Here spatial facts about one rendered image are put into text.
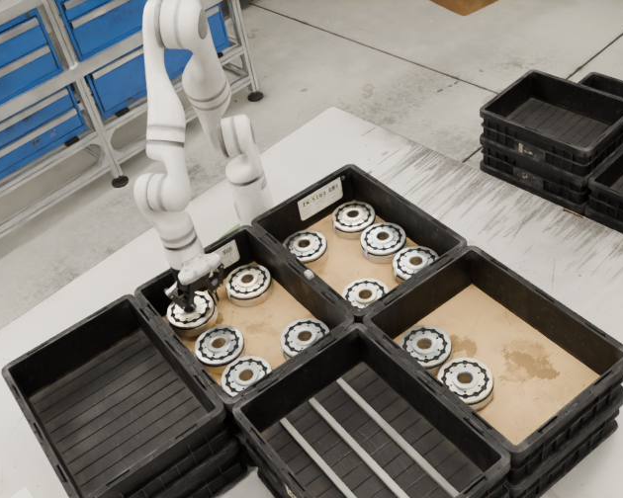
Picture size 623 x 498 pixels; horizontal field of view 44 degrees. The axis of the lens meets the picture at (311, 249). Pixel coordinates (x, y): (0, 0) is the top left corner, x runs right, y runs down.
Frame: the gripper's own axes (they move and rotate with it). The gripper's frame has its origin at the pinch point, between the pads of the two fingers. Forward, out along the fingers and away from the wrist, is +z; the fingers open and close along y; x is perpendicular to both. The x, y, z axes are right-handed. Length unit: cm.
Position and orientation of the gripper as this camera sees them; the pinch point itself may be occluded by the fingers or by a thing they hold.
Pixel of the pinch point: (203, 303)
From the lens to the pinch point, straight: 167.0
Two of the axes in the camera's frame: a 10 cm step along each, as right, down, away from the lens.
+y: -7.9, 5.0, -3.5
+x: 5.9, 4.9, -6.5
